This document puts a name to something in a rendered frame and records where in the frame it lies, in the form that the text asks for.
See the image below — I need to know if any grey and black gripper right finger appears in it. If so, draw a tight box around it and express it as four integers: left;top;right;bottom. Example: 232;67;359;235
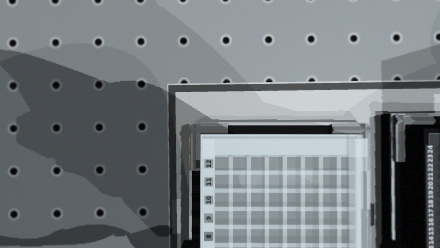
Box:
380;240;409;248

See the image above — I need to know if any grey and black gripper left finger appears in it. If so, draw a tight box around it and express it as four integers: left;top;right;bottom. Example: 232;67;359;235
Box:
181;240;199;248

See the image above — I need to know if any dark grey well plate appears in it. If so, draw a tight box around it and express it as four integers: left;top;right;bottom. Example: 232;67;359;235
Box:
403;125;440;248

